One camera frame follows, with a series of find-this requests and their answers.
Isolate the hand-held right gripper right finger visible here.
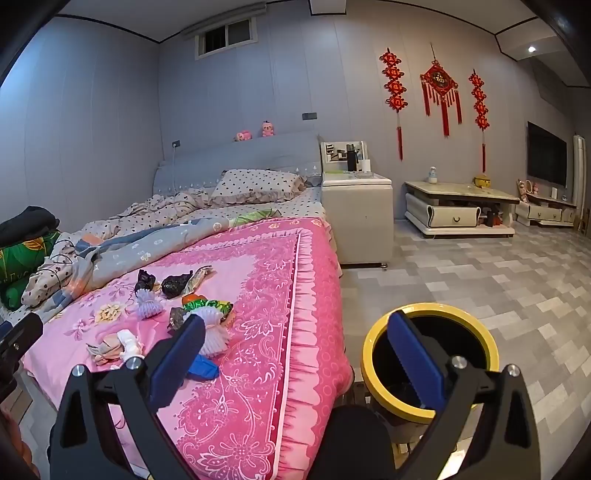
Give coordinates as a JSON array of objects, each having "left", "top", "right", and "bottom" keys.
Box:
[{"left": 387, "top": 310, "right": 542, "bottom": 480}]

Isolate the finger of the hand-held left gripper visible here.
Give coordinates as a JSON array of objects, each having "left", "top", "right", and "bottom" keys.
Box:
[{"left": 0, "top": 313, "right": 44, "bottom": 356}]

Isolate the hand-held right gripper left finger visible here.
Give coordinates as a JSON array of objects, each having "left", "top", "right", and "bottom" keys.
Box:
[{"left": 48, "top": 315, "right": 207, "bottom": 480}]

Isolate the blue plastic wrapper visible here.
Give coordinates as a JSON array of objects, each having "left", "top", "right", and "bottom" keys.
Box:
[{"left": 186, "top": 354, "right": 221, "bottom": 382}]

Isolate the yellow-rimmed black bin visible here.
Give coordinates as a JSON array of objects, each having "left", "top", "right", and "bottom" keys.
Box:
[{"left": 361, "top": 302, "right": 502, "bottom": 462}]

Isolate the large white foam net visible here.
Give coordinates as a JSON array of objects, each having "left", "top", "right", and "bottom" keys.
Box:
[{"left": 193, "top": 308, "right": 232, "bottom": 357}]

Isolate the small white foam net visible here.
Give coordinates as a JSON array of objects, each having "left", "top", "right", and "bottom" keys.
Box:
[{"left": 135, "top": 290, "right": 165, "bottom": 320}]

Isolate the beige tissue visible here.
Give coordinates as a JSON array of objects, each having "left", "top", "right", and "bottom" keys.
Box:
[{"left": 87, "top": 337, "right": 124, "bottom": 368}]

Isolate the black plastic bag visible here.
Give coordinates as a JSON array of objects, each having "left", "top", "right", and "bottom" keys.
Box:
[{"left": 161, "top": 274, "right": 193, "bottom": 299}]

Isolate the brown striped wrapper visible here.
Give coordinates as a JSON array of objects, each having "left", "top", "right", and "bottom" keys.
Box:
[{"left": 184, "top": 265, "right": 216, "bottom": 296}]

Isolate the green floral blanket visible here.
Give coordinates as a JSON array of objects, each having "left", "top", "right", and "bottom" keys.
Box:
[{"left": 0, "top": 231, "right": 61, "bottom": 310}]

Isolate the black cloth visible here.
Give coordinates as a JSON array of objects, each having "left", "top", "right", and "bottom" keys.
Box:
[{"left": 0, "top": 205, "right": 61, "bottom": 247}]

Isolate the grey floral quilt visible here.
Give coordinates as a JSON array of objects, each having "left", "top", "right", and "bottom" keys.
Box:
[{"left": 21, "top": 216, "right": 232, "bottom": 324}]

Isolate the pink floral blanket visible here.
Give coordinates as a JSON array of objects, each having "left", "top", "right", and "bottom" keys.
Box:
[{"left": 21, "top": 216, "right": 356, "bottom": 480}]

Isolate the white nightstand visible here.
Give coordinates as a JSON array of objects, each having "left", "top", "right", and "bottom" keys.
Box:
[{"left": 321, "top": 172, "right": 394, "bottom": 268}]

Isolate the cream TV stand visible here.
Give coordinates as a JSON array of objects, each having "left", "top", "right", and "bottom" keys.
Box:
[{"left": 404, "top": 180, "right": 522, "bottom": 239}]

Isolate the polka dot duvet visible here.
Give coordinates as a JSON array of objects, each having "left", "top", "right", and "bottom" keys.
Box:
[{"left": 21, "top": 189, "right": 218, "bottom": 308}]

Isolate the polka dot pillow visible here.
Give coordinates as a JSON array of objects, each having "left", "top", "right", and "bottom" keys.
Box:
[{"left": 210, "top": 168, "right": 308, "bottom": 206}]

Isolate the white television stand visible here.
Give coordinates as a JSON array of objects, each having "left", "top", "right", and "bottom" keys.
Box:
[{"left": 515, "top": 191, "right": 579, "bottom": 227}]

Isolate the grey upholstered bed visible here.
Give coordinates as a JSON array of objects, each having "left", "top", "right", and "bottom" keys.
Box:
[{"left": 0, "top": 131, "right": 356, "bottom": 480}]

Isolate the black television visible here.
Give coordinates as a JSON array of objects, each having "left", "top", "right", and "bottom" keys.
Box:
[{"left": 527, "top": 121, "right": 568, "bottom": 188}]

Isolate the white standing air conditioner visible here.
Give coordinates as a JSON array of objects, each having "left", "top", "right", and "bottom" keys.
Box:
[{"left": 571, "top": 134, "right": 591, "bottom": 232}]

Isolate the long red knot decoration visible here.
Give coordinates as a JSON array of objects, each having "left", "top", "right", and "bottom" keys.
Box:
[
  {"left": 468, "top": 69, "right": 491, "bottom": 174},
  {"left": 379, "top": 47, "right": 409, "bottom": 161}
]

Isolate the red diamond tassel decoration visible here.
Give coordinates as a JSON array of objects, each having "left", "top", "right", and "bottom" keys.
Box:
[{"left": 419, "top": 44, "right": 463, "bottom": 138}]

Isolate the small window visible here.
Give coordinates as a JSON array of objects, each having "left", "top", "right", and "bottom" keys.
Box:
[{"left": 194, "top": 18, "right": 258, "bottom": 60}]

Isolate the black cable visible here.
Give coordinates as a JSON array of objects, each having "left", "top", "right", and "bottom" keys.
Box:
[{"left": 39, "top": 235, "right": 77, "bottom": 282}]

